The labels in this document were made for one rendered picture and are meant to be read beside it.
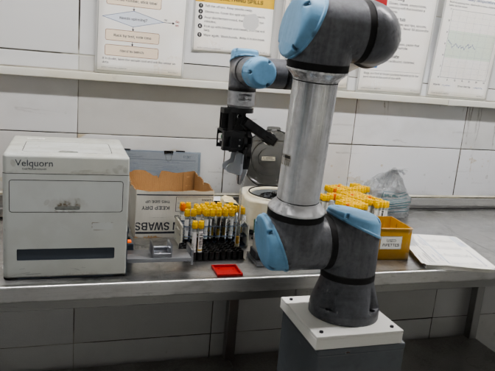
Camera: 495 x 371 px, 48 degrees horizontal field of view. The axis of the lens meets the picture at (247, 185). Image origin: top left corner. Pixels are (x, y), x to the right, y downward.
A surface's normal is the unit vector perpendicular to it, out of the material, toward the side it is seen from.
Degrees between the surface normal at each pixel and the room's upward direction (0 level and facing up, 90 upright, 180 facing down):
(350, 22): 81
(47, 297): 90
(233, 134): 90
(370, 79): 94
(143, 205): 91
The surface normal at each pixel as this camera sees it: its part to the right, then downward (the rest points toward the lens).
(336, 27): 0.30, 0.23
